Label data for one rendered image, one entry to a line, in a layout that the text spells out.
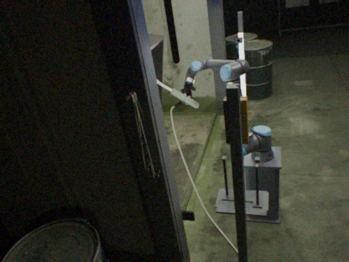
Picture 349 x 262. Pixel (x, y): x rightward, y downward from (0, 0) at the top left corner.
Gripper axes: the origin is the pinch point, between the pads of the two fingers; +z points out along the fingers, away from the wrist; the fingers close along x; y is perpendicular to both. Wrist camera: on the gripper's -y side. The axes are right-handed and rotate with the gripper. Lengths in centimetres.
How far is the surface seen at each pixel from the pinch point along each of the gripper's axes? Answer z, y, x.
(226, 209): 95, -69, -5
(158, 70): -30.8, 25.4, 22.8
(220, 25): -168, 56, -61
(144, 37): 27, -80, 87
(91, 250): 137, -36, 60
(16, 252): 149, -3, 91
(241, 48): -97, 0, -55
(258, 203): 88, -83, -17
